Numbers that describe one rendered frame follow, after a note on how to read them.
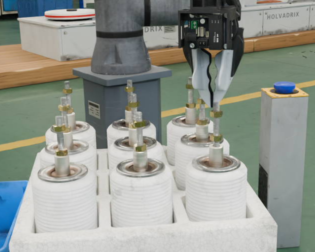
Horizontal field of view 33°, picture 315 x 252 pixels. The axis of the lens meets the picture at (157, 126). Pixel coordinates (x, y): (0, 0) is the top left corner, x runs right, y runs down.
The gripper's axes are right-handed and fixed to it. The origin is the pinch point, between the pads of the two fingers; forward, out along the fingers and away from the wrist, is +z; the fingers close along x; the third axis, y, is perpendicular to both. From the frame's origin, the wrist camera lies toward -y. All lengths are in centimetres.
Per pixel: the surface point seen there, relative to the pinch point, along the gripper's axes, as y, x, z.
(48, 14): -188, -129, 5
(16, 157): -55, -71, 35
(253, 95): -149, -12, 35
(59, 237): 17.4, -18.7, 17.2
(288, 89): -21.3, 9.9, 3.1
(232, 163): 1.7, 3.4, 9.8
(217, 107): 2.0, 1.0, 0.9
